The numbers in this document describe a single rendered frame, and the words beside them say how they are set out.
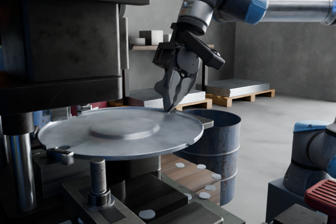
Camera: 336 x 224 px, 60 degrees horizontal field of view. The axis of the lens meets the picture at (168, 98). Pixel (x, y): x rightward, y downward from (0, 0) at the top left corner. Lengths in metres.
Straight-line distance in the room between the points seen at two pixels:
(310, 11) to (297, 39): 4.39
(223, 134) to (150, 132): 1.12
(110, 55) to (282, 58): 5.11
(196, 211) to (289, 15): 0.65
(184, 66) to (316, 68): 4.62
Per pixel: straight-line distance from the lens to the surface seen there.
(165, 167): 1.40
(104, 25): 0.42
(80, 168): 0.44
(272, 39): 5.57
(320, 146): 0.95
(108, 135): 0.49
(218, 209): 0.56
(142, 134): 0.49
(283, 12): 0.91
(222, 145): 1.63
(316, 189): 0.42
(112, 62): 0.43
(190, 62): 0.66
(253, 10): 0.74
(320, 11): 0.97
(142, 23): 4.53
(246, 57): 5.87
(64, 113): 0.46
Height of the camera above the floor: 0.94
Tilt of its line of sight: 12 degrees down
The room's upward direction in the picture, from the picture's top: straight up
